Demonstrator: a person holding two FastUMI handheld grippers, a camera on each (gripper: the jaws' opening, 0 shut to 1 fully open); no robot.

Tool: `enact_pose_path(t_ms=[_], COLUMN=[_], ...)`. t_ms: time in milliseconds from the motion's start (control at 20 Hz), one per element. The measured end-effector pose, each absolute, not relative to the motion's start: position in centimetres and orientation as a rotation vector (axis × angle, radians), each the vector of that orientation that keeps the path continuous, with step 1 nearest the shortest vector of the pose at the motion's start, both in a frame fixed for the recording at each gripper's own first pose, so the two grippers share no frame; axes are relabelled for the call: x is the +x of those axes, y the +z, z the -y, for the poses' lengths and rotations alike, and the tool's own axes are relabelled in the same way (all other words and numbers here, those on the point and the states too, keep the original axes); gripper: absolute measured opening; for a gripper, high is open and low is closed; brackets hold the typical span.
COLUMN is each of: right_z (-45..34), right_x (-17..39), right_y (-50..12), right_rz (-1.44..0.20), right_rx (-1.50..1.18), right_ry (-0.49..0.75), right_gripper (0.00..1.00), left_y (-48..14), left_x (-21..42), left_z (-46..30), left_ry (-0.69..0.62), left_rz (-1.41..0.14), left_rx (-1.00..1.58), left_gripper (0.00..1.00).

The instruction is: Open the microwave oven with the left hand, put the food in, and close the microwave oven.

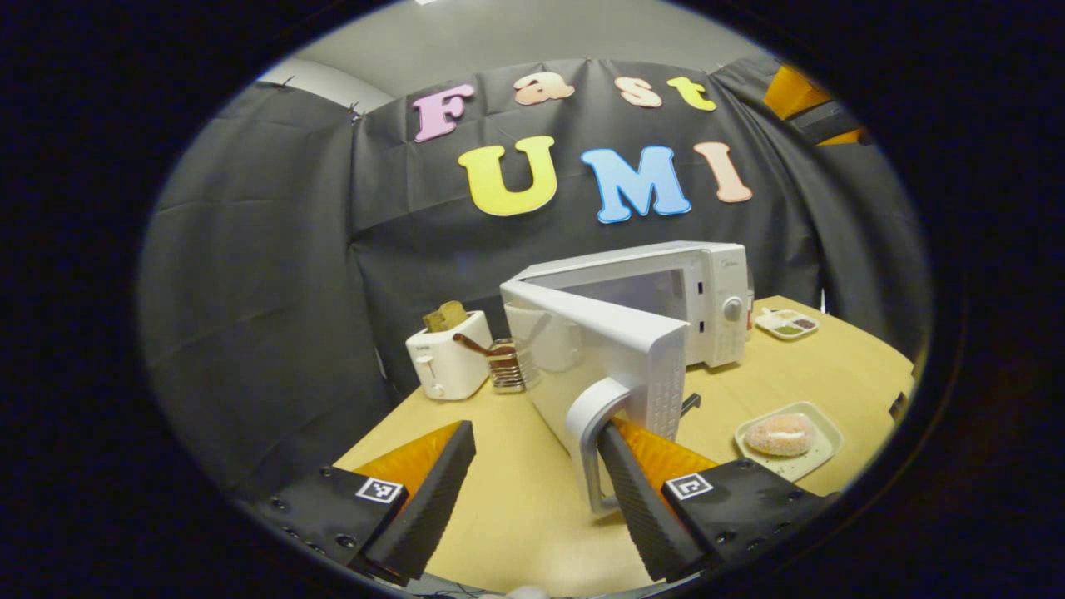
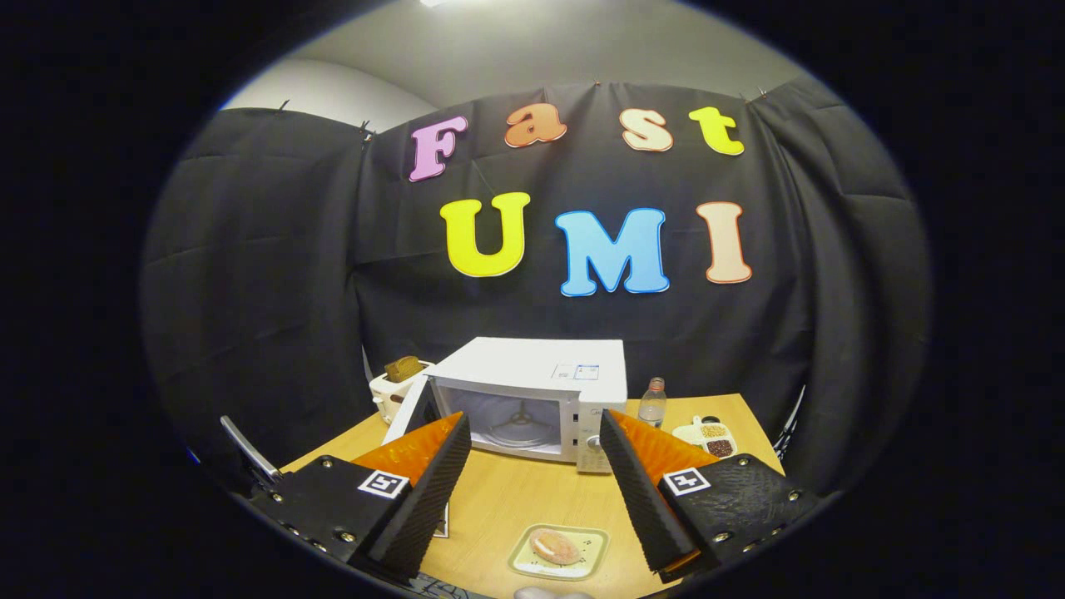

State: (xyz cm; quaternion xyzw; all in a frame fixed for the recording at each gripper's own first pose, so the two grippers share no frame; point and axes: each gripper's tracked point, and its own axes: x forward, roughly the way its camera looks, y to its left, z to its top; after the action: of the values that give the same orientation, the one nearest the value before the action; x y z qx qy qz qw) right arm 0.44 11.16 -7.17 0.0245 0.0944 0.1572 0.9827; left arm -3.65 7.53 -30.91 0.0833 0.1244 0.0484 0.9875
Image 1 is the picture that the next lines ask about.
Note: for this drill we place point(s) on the white microwave oven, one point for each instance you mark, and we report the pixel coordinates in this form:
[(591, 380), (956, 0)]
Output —
[(616, 349)]

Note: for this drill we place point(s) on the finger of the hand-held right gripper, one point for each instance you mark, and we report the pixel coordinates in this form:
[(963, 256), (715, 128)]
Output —
[(795, 87), (828, 123)]

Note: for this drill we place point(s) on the black backdrop cloth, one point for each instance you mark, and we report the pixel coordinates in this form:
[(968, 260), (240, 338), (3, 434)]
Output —
[(266, 274)]

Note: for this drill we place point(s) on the pink sugared donut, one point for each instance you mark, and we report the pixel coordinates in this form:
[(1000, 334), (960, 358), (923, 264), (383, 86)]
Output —
[(780, 435)]

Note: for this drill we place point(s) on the white divided plate with beans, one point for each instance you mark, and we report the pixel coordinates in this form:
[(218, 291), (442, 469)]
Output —
[(786, 324)]

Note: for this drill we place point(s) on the pale square plate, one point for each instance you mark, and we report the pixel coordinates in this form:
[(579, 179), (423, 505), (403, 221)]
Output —
[(819, 453)]

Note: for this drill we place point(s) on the brown wooden spoon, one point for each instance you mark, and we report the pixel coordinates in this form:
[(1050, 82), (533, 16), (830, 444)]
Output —
[(473, 343)]

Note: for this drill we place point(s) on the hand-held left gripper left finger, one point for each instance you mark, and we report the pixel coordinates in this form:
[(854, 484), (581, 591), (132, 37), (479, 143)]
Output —
[(433, 499)]

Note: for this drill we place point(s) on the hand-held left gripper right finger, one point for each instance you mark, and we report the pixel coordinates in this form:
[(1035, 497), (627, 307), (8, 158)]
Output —
[(645, 512)]

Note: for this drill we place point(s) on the metal rack holder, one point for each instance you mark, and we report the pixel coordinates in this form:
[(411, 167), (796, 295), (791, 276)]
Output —
[(506, 370)]

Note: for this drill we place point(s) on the white toaster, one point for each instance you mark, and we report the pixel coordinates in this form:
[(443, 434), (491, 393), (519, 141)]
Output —
[(445, 362)]

